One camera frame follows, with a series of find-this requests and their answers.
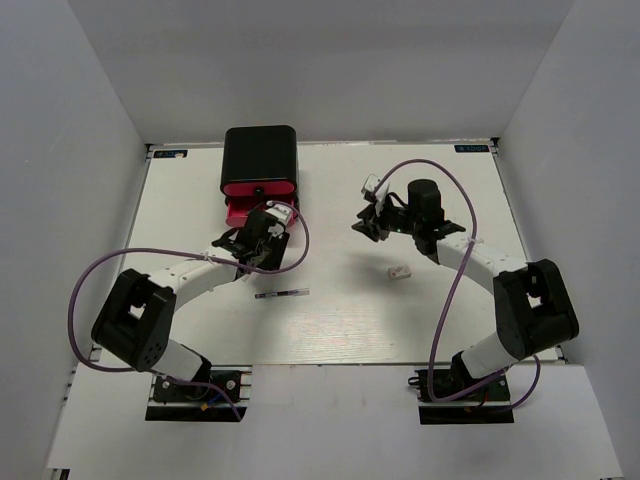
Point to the pink top drawer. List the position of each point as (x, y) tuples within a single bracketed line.
[(256, 188)]

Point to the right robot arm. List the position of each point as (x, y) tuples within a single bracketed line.
[(533, 311)]

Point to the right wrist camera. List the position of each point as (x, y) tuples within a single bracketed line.
[(375, 191)]

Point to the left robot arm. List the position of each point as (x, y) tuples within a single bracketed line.
[(135, 322)]

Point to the purple pen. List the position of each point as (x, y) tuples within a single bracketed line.
[(283, 293)]

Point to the left corner label sticker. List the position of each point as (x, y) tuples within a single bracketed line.
[(170, 154)]

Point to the right corner label sticker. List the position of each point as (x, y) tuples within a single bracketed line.
[(471, 148)]

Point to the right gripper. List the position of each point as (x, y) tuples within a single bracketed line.
[(373, 226)]

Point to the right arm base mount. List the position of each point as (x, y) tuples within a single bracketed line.
[(488, 405)]

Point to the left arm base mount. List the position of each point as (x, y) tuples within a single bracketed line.
[(169, 402)]

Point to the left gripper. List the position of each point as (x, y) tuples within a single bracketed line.
[(280, 242)]

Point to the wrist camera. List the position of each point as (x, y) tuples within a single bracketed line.
[(283, 212), (375, 191)]

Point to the pink drawer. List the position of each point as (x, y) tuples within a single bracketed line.
[(256, 188), (238, 208)]

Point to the black drawer cabinet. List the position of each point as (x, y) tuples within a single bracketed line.
[(260, 153)]

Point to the white eraser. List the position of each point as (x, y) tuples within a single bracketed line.
[(399, 272)]

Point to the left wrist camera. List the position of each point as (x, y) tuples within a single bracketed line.
[(283, 212)]

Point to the corner label sticker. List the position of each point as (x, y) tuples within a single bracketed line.
[(471, 148), (170, 154)]

